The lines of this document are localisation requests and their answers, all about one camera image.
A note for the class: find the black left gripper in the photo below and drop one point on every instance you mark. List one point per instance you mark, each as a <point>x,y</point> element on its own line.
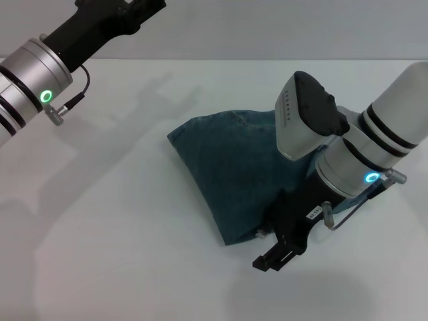
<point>90,30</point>

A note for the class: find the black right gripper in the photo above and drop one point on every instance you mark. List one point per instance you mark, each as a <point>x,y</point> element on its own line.
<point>301,214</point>

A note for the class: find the blue denim shorts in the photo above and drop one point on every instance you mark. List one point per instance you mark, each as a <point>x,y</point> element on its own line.
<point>227,160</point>

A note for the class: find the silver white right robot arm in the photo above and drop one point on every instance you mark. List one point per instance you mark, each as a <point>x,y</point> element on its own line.
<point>378,133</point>

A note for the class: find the white tablecloth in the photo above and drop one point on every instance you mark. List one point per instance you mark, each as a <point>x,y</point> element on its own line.
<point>100,234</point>

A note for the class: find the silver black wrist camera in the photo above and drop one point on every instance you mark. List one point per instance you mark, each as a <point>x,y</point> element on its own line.
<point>307,113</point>

